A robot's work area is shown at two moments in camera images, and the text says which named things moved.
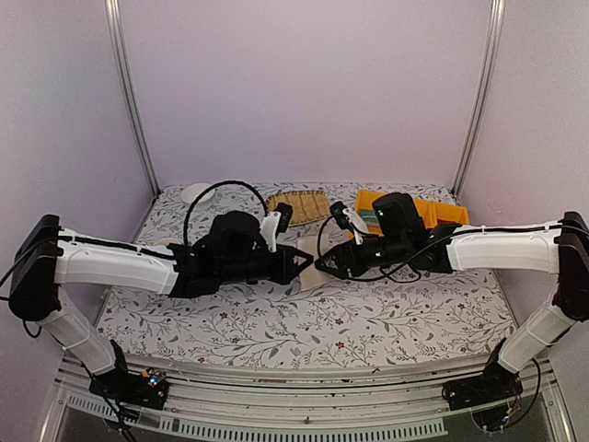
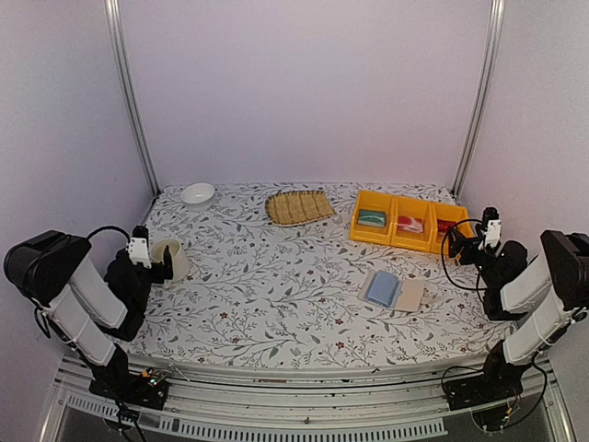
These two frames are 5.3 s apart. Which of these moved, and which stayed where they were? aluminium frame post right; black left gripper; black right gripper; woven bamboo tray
Moved: black right gripper; black left gripper
Stayed: woven bamboo tray; aluminium frame post right
